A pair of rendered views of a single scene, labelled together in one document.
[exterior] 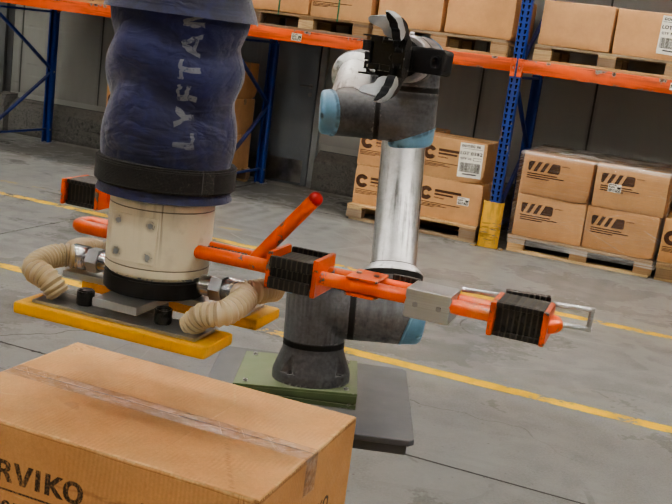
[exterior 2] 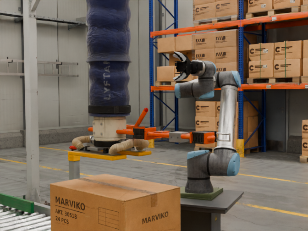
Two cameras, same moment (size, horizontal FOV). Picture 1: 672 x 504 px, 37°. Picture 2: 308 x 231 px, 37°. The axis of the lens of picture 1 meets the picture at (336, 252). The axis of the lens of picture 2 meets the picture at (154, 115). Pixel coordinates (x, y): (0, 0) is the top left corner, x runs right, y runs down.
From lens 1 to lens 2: 1.02 m
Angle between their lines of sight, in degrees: 24
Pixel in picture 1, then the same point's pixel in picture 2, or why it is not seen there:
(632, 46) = not seen: outside the picture
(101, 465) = (88, 196)
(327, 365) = (201, 184)
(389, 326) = (221, 168)
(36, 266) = (74, 140)
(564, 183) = not seen: outside the picture
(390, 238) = (221, 137)
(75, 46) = (185, 104)
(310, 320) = (193, 168)
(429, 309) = (175, 138)
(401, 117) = (199, 88)
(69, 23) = not seen: hidden behind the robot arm
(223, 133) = (120, 94)
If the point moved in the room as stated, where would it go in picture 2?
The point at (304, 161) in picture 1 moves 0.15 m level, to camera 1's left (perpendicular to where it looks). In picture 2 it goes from (283, 140) to (277, 140)
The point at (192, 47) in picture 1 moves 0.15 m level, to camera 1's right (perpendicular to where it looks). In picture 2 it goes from (107, 69) to (134, 68)
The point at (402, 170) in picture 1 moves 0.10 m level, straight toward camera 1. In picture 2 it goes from (225, 112) to (221, 112)
